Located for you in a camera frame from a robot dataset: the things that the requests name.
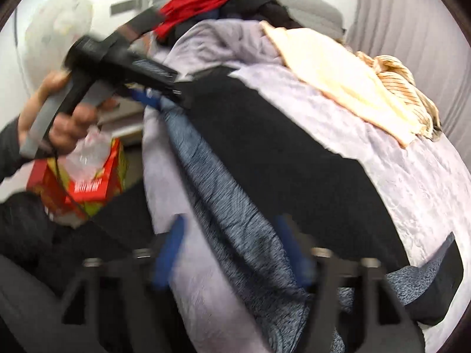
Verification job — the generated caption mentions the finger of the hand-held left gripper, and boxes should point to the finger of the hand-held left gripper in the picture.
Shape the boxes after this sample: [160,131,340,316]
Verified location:
[127,87,164,113]
[155,81,193,110]

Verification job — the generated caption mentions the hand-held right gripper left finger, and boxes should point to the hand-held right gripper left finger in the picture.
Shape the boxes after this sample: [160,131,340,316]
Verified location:
[61,214,188,353]

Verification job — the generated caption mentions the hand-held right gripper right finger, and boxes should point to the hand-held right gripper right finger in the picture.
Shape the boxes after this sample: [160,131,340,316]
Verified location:
[274,213,413,353]

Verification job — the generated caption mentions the grey speckled pants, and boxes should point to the grey speckled pants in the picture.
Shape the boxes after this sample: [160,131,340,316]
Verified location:
[157,99,465,353]

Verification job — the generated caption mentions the person's left forearm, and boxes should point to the person's left forearm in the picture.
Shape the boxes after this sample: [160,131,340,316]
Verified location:
[0,117,35,186]

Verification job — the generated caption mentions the person's left hand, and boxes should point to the person's left hand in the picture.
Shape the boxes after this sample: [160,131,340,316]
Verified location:
[18,72,119,154]

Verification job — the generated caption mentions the grey fleece blanket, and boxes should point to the grey fleece blanket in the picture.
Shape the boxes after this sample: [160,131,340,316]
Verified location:
[173,20,284,70]

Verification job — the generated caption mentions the clear plastic bag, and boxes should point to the clear plastic bag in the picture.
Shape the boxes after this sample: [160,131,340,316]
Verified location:
[65,124,115,185]

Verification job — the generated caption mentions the red garment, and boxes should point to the red garment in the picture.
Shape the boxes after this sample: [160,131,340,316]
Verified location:
[152,0,233,39]

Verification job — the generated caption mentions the red cardboard box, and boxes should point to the red cardboard box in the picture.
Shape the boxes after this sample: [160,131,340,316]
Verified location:
[27,138,130,229]

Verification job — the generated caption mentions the grey quilted headboard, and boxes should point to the grey quilted headboard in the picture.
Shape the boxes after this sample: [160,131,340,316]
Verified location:
[145,0,346,42]

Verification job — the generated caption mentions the peach cloth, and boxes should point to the peach cloth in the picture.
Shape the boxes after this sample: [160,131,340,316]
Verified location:
[261,20,424,148]

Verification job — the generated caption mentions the striped beige shirt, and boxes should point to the striped beige shirt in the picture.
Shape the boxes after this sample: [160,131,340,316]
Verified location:
[355,53,443,143]

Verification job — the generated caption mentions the grey curtain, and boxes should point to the grey curtain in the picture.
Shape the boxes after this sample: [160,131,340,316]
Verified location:
[345,0,471,144]

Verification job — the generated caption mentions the black cable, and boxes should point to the black cable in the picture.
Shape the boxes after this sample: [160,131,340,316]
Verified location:
[51,146,91,223]

